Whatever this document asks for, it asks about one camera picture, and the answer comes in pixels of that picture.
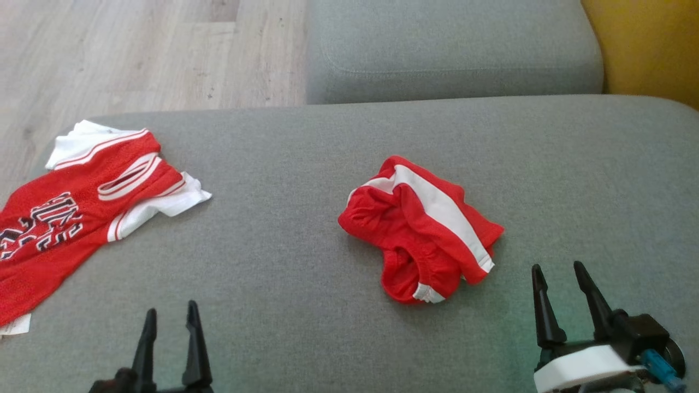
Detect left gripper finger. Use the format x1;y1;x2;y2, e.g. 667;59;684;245
131;308;158;391
182;300;214;389

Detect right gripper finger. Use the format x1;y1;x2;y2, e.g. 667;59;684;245
573;261;615;342
531;264;567;350

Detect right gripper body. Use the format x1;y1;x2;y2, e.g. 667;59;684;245
532;309;686;393

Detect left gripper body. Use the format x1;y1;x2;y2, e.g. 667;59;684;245
88;368;215;393

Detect red Bulls 23 jersey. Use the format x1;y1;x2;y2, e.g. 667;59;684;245
0;120;212;328

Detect red shorts with white stripe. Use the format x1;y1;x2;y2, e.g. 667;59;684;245
337;156;505;305

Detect small white paper tag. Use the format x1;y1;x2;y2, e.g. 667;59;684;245
0;313;32;337

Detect yellow sofa cushion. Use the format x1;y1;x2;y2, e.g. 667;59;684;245
580;0;699;111

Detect grey sofa back cushion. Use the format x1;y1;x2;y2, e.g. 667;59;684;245
305;0;605;105

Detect blue cable connector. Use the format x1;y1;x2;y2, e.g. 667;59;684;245
641;349;686;392

